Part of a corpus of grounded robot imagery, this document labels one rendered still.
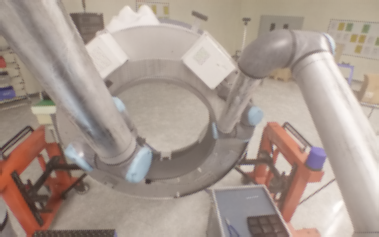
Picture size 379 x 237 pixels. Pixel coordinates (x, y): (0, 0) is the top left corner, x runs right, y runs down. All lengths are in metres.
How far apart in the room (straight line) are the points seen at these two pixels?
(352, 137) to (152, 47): 1.02
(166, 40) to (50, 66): 0.94
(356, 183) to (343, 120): 0.14
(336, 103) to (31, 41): 0.58
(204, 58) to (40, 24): 0.90
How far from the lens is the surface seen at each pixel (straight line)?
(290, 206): 1.99
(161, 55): 1.21
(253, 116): 1.01
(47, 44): 0.30
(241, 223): 1.53
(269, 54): 0.62
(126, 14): 1.33
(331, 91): 0.57
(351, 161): 0.52
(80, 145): 0.57
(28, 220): 2.10
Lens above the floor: 1.89
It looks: 28 degrees down
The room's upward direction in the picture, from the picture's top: 2 degrees clockwise
